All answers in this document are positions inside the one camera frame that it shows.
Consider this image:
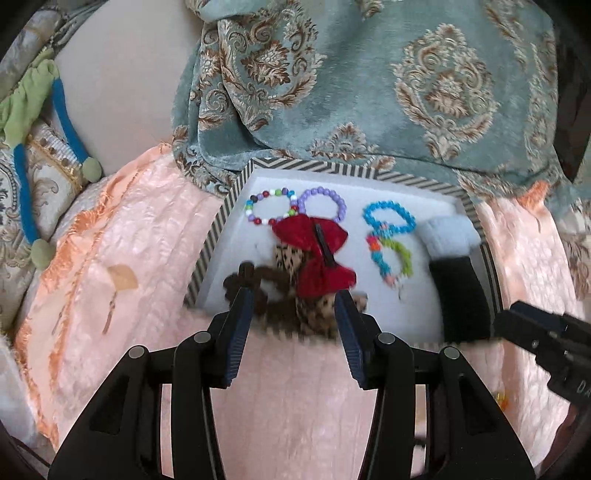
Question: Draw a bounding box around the pink quilted blanket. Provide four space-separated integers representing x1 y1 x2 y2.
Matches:
14 143 587 480

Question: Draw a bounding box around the orange green teal bead bracelet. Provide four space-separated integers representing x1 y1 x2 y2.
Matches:
366 231 414 287

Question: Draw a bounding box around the green and blue plush rope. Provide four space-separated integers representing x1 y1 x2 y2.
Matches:
0 60 102 271

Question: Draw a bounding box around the multicolour round bead bracelet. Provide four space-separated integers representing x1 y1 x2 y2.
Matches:
245 187 300 228

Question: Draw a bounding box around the black fabric headband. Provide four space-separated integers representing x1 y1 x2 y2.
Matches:
428 256 492 343

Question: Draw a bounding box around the leopard print hair bow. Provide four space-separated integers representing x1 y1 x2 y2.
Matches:
223 242 370 340

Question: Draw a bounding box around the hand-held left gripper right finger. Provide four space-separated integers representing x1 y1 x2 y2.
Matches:
335 291 536 480

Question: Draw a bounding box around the floral printed cloth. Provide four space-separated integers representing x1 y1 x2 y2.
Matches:
554 203 591 287

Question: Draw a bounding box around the striped cardboard box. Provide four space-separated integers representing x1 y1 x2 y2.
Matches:
184 157 504 344

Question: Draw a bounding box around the purple bead bracelet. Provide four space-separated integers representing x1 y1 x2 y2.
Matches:
297 186 347 223

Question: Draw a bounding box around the beige cushion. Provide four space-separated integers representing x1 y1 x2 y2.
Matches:
48 0 204 178

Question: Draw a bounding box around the light blue fabric headband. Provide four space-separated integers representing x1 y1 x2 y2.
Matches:
418 217 481 261

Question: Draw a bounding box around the grey damask cushion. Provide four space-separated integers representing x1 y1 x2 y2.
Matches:
0 0 65 100

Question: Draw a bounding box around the floral embroidered cushion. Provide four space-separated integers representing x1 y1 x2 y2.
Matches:
0 124 93 328

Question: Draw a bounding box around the blue bead bracelet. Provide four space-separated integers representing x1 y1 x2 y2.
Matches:
362 200 417 234

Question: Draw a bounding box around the red velvet bow clip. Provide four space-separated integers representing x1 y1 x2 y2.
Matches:
271 215 357 297

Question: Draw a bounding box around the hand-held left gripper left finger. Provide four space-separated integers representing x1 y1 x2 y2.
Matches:
48 263 256 480

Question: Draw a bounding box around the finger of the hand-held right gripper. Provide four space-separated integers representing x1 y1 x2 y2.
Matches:
510 300 571 336
493 310 561 365

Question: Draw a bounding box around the teal damask cloth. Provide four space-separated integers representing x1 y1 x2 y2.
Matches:
172 0 583 213

